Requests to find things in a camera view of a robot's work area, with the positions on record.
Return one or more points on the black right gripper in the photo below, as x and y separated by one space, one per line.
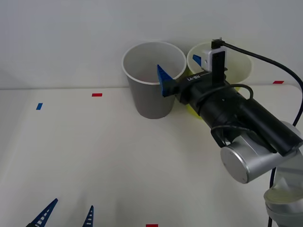
198 87

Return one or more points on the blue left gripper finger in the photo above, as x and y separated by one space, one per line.
43 214
89 218

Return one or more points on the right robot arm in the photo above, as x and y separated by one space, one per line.
248 118

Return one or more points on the grey plastic waste bin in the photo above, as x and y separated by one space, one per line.
151 101

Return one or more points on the yellow-green plastic waste bin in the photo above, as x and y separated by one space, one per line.
239 68

